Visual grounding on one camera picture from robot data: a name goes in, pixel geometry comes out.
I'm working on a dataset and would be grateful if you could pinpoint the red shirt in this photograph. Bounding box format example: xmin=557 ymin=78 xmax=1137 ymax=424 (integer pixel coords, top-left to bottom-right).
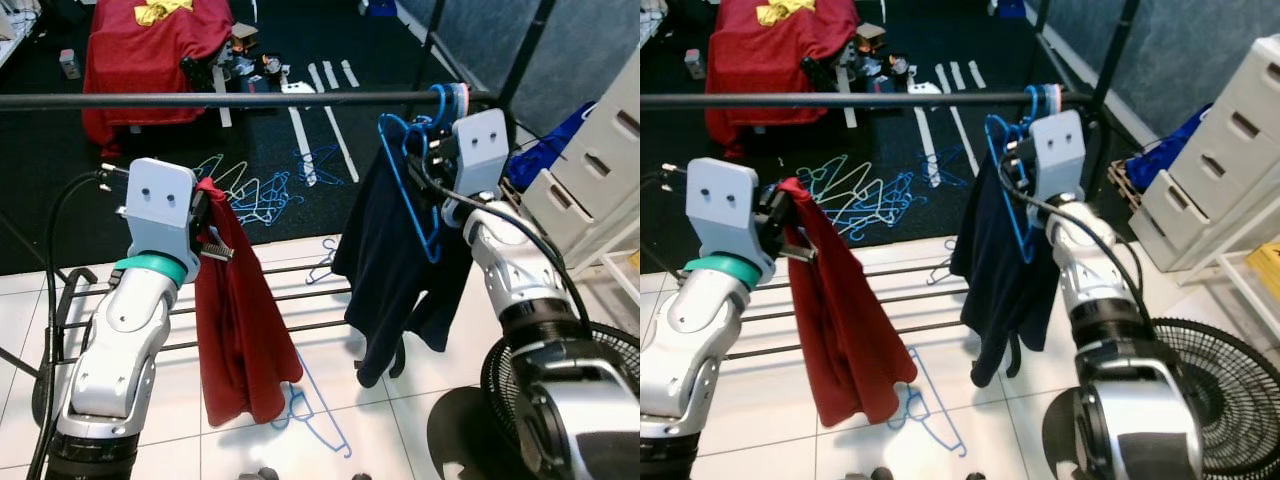
xmin=778 ymin=178 xmax=919 ymax=426
xmin=193 ymin=178 xmax=304 ymax=426

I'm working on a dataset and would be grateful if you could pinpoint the long white strip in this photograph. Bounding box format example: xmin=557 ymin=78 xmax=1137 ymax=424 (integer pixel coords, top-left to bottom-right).
xmin=913 ymin=108 xmax=941 ymax=186
xmin=948 ymin=108 xmax=983 ymax=176
xmin=288 ymin=108 xmax=316 ymax=186
xmin=322 ymin=108 xmax=359 ymax=183

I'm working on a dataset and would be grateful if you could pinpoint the blue cloth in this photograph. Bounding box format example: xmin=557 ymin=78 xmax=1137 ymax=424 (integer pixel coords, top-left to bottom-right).
xmin=1125 ymin=100 xmax=1216 ymax=191
xmin=505 ymin=100 xmax=599 ymax=191

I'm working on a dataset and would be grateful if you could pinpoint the black floor mat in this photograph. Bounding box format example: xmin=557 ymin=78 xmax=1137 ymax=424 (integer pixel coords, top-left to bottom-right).
xmin=0 ymin=0 xmax=561 ymax=276
xmin=640 ymin=0 xmax=1171 ymax=276

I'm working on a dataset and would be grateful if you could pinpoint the black clothes rack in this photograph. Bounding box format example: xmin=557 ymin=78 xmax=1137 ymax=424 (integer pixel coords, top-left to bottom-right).
xmin=0 ymin=0 xmax=556 ymax=401
xmin=640 ymin=0 xmax=1146 ymax=401

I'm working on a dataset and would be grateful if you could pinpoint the black studded sole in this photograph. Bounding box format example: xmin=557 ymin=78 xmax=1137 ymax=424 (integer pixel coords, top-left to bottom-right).
xmin=180 ymin=55 xmax=216 ymax=96
xmin=805 ymin=55 xmax=841 ymax=96

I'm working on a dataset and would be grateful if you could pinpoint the white drawer unit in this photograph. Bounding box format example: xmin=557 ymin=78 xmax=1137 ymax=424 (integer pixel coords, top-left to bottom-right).
xmin=520 ymin=45 xmax=641 ymax=276
xmin=1140 ymin=38 xmax=1280 ymax=273

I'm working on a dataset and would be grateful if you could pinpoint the red flag cloth yellow star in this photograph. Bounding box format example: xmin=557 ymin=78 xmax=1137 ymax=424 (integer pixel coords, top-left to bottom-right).
xmin=705 ymin=0 xmax=859 ymax=156
xmin=82 ymin=0 xmax=233 ymax=156

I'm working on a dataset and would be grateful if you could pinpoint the white shelf unit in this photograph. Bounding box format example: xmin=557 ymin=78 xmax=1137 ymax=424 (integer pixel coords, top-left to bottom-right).
xmin=0 ymin=0 xmax=41 ymax=66

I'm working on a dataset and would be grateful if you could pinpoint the black floor fan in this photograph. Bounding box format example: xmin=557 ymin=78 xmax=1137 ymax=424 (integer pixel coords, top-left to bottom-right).
xmin=428 ymin=322 xmax=641 ymax=480
xmin=1042 ymin=318 xmax=1280 ymax=480

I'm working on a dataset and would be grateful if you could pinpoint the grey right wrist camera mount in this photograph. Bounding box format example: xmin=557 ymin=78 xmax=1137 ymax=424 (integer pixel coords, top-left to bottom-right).
xmin=452 ymin=108 xmax=511 ymax=201
xmin=1030 ymin=110 xmax=1089 ymax=201

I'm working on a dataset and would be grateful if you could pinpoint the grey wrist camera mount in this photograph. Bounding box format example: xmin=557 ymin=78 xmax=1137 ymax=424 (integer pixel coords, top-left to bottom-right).
xmin=118 ymin=158 xmax=201 ymax=283
xmin=452 ymin=108 xmax=511 ymax=201
xmin=685 ymin=158 xmax=776 ymax=286
xmin=1030 ymin=110 xmax=1089 ymax=201

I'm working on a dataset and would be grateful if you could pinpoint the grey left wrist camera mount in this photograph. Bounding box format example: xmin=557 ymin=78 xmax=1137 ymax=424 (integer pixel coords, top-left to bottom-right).
xmin=685 ymin=158 xmax=776 ymax=286
xmin=118 ymin=158 xmax=201 ymax=283

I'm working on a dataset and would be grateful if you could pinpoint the mint green wire hanger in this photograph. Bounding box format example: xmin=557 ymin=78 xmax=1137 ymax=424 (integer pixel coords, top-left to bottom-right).
xmin=800 ymin=155 xmax=856 ymax=201
xmin=195 ymin=152 xmax=241 ymax=196

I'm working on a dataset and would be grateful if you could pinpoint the white wire hanger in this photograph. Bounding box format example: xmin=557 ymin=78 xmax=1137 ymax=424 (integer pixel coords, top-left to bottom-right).
xmin=835 ymin=170 xmax=901 ymax=226
xmin=225 ymin=170 xmax=281 ymax=216

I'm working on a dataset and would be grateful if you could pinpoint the small blue wire hanger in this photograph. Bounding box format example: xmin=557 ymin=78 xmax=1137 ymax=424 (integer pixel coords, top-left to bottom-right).
xmin=925 ymin=235 xmax=961 ymax=286
xmin=305 ymin=235 xmax=343 ymax=286

